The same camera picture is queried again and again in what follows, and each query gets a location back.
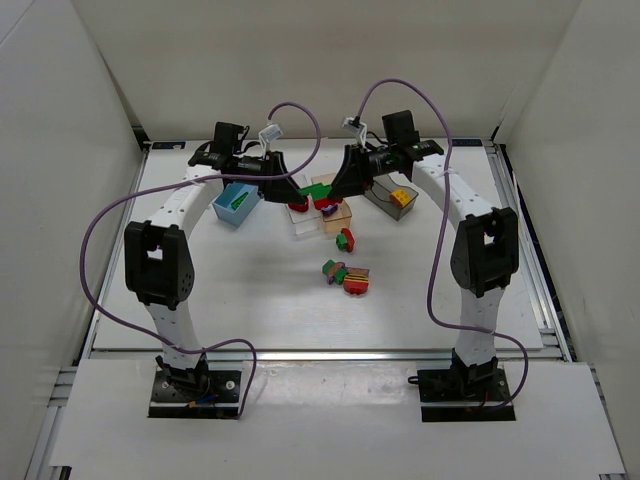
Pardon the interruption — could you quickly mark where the red flower lego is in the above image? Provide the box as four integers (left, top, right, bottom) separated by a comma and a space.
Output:
288, 197, 310, 213

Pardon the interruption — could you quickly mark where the green curved lego brick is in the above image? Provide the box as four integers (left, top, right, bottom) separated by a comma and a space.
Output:
299, 183, 331, 201

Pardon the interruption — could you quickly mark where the red long lego brick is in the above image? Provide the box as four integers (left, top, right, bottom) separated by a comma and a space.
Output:
313, 197, 342, 210

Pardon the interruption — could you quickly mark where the purple lotus lego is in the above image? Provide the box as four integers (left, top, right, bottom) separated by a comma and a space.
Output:
321, 204, 338, 217

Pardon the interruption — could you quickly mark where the smoky grey container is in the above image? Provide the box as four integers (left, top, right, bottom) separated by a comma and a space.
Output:
364, 175, 419, 221

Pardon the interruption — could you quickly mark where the yellow flower lego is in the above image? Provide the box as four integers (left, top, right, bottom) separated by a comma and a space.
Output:
389, 189, 413, 209

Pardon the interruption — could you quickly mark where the green lego plate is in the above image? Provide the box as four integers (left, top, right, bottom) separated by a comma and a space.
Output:
230, 191, 249, 210

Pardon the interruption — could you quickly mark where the blue plastic container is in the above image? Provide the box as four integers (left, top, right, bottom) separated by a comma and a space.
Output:
212, 182, 260, 227

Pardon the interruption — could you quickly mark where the red curved lego brick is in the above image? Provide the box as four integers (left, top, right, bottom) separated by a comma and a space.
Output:
341, 228, 355, 253

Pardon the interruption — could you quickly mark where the small green lego brick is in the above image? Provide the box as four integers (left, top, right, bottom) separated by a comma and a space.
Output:
335, 234, 349, 251

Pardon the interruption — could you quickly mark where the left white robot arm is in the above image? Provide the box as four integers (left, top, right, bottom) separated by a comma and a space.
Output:
124, 122, 304, 393

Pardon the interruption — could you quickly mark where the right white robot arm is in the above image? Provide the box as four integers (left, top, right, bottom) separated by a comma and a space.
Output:
328, 110, 519, 387

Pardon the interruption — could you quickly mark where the orange transparent container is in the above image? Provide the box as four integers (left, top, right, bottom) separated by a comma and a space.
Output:
311, 173, 352, 235

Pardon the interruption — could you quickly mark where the clear plastic container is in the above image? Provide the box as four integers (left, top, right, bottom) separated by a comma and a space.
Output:
285, 195, 321, 237

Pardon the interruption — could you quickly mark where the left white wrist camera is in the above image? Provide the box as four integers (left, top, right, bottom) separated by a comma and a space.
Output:
258, 123, 283, 152

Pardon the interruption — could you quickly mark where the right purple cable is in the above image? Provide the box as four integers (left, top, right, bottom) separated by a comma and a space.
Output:
355, 77, 531, 412

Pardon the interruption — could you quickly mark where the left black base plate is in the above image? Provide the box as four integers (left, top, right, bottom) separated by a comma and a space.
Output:
147, 369, 242, 420

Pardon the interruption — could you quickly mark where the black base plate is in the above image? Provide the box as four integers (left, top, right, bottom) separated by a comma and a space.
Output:
147, 369, 242, 420
407, 368, 516, 423

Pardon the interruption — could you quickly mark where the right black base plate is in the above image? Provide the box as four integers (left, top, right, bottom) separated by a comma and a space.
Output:
407, 368, 516, 423

